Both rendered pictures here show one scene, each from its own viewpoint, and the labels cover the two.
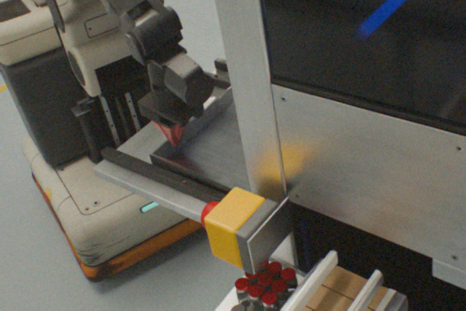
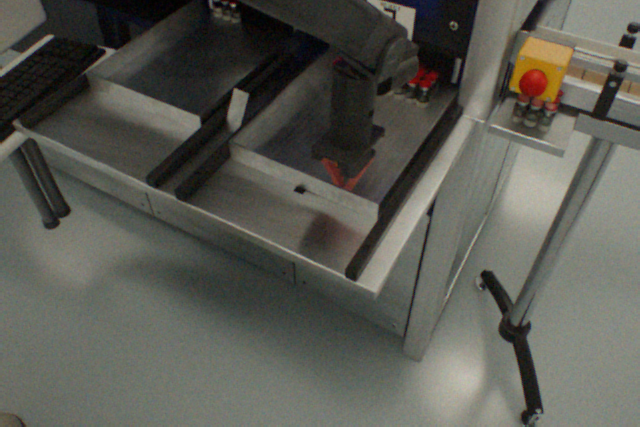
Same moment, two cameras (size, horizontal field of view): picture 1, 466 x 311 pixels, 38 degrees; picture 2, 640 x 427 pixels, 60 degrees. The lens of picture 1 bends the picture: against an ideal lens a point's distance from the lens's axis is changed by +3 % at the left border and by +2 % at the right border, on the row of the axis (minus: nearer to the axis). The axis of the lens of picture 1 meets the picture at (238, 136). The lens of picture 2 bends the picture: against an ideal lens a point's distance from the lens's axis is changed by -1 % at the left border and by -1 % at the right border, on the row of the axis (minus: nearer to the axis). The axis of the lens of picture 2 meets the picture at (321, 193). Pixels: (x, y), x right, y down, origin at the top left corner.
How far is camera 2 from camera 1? 1.32 m
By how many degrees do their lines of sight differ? 72
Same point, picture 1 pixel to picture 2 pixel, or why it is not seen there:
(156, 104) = (365, 140)
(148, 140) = (316, 237)
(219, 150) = not seen: hidden behind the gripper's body
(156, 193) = (420, 210)
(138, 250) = not seen: outside the picture
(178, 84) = (408, 63)
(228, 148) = not seen: hidden behind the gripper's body
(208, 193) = (430, 153)
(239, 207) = (546, 47)
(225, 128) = (302, 163)
